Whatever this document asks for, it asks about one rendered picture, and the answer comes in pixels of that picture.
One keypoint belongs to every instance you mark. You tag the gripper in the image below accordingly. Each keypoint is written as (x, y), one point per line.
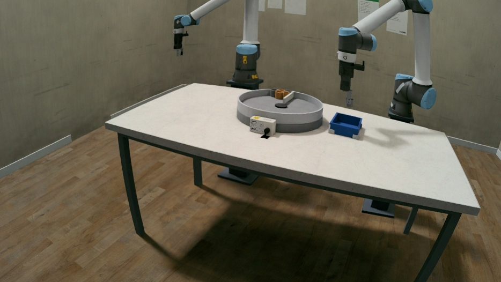
(179, 41)
(346, 76)

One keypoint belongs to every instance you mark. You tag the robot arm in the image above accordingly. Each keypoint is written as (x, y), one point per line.
(250, 23)
(422, 47)

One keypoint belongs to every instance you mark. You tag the blue crate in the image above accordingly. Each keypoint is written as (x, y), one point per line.
(344, 125)

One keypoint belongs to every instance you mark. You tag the grey turntable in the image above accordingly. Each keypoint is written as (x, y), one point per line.
(297, 117)

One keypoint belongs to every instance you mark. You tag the white table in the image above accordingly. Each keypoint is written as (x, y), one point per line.
(352, 168)

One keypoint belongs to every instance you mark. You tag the white control box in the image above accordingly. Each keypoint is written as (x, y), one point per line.
(260, 124)

